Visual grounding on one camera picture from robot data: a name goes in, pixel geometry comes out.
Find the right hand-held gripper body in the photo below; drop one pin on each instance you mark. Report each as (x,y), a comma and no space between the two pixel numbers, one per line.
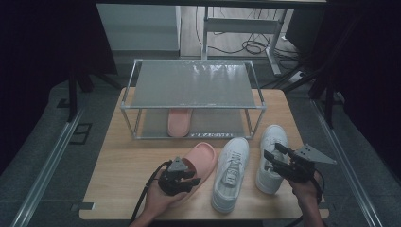
(299,171)

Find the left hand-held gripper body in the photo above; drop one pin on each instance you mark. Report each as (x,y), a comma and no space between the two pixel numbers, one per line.
(173,184)

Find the white sneaker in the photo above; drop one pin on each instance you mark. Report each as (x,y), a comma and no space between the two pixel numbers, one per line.
(274,134)
(231,164)

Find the pink slipper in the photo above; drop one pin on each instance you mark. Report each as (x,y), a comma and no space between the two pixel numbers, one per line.
(179,123)
(205,157)

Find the metal two-tier shoe rack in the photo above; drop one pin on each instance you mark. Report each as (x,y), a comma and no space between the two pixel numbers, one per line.
(192,85)

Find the person's left hand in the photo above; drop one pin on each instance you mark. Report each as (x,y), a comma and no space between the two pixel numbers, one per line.
(162,201)

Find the person's right hand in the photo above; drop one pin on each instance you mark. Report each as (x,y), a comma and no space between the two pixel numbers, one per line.
(307,192)

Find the black metal stand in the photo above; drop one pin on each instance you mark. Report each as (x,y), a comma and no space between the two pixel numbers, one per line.
(329,110)
(72,101)

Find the white power strip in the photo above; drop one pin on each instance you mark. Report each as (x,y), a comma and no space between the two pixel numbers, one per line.
(297,76)

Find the dark curtain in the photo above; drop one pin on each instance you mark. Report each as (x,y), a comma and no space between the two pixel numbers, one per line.
(378,63)
(31,63)

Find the grey cabinet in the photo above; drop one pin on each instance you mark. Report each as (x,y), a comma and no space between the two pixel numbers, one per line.
(138,28)

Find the aluminium floor rail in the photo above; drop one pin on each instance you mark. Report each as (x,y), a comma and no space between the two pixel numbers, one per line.
(346,164)
(47,170)

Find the white metal desk frame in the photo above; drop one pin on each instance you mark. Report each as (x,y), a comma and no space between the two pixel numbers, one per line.
(242,26)

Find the black frame bar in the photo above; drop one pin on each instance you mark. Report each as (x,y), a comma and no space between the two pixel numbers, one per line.
(205,3)

